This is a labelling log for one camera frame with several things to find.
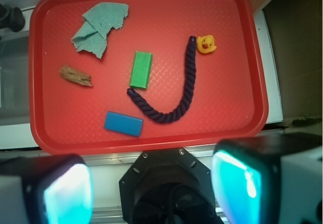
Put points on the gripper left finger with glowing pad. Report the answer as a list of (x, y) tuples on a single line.
[(46, 189)]

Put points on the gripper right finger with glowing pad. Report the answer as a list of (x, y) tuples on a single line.
[(269, 179)]

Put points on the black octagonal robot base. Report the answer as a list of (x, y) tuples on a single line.
[(168, 186)]

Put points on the brown wood chip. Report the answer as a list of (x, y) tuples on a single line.
[(75, 76)]

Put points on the blue rectangular block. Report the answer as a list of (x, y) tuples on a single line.
[(123, 124)]

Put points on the red plastic tray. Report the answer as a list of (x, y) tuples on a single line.
[(229, 98)]

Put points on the green rectangular block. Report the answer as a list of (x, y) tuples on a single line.
[(141, 70)]

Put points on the yellow rubber duck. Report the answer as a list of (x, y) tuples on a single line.
[(206, 44)]

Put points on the brown cardboard box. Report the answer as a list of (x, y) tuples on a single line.
[(295, 28)]

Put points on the teal cloth rag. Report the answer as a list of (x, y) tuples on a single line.
[(98, 22)]

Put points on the black knob at left edge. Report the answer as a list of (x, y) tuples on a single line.
[(12, 18)]

